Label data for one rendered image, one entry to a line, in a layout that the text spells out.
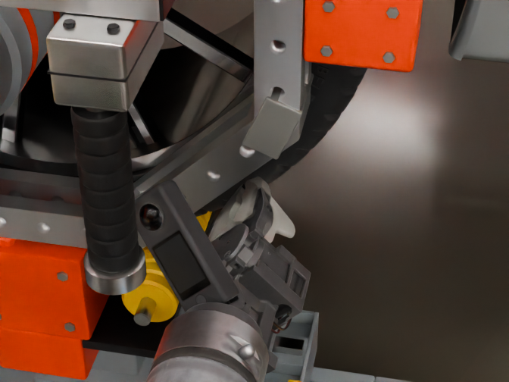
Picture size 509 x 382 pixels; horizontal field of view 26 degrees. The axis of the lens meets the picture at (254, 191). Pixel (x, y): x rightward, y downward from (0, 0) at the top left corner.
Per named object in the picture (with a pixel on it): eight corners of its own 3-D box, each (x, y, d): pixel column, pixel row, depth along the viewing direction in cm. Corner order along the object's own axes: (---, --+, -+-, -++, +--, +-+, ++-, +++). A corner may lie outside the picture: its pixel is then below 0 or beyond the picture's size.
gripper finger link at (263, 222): (249, 215, 104) (229, 277, 97) (235, 203, 103) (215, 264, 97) (284, 192, 101) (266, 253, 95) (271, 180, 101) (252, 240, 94)
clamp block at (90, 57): (167, 42, 76) (162, -28, 72) (129, 115, 69) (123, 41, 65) (95, 36, 76) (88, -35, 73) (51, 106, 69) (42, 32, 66)
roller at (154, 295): (232, 171, 134) (232, 132, 130) (171, 345, 111) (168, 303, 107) (186, 166, 134) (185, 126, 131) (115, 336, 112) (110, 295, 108)
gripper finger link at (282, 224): (289, 211, 109) (272, 273, 102) (248, 172, 107) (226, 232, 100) (312, 196, 107) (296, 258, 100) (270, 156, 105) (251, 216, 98)
